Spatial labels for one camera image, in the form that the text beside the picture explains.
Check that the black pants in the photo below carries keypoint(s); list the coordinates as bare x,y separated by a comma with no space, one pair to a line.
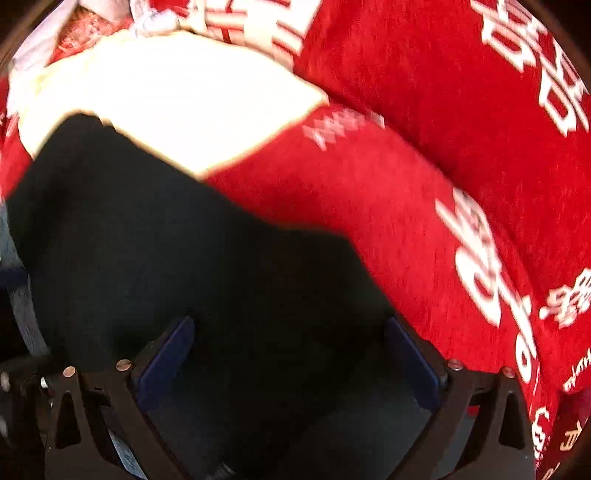
194,258

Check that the red printed sofa seat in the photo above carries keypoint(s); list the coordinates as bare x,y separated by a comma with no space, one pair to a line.
392,207

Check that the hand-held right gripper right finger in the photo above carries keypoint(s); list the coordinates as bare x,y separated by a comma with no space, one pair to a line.
413,364

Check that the red printed sofa backrest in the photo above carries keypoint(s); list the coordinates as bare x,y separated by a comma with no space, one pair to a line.
461,92

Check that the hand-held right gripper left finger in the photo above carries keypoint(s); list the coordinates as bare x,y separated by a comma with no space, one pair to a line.
164,364

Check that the white cloth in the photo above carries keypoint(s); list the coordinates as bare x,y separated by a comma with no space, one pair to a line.
175,97

